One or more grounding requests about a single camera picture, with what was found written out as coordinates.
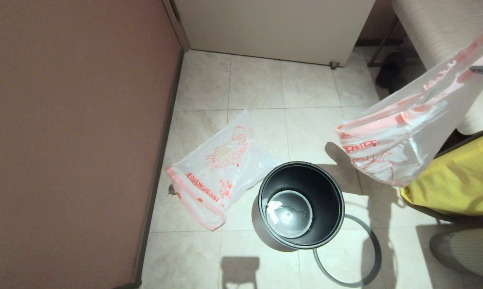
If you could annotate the white red-printed trash bag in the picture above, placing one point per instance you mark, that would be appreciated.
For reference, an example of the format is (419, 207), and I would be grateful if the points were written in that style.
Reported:
(406, 132)
(209, 172)

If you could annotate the black round trash bin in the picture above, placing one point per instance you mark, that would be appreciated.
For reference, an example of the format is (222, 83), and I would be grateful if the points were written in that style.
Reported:
(325, 192)

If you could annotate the yellow nonwoven bag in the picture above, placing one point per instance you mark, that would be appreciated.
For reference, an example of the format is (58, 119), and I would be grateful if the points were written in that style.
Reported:
(462, 188)

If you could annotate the light woodgrain table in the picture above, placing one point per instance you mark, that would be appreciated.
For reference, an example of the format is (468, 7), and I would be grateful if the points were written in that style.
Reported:
(438, 28)

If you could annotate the black slipper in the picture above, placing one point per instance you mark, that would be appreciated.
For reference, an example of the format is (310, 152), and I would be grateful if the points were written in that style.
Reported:
(389, 70)

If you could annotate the small metal door fitting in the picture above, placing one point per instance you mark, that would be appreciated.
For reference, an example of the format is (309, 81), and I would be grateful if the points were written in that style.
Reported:
(334, 65)

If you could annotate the grey ribbed cushion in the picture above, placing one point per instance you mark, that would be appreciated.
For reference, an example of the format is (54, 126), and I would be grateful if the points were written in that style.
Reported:
(470, 253)

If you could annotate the white door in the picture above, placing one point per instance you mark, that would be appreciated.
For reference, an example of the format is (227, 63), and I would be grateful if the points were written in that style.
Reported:
(273, 28)

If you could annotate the white paper scrap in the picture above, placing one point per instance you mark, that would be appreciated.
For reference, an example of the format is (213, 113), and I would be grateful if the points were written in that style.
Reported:
(273, 207)

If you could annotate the small metal floor doorstop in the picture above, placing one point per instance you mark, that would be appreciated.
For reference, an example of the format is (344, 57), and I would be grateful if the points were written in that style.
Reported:
(172, 190)

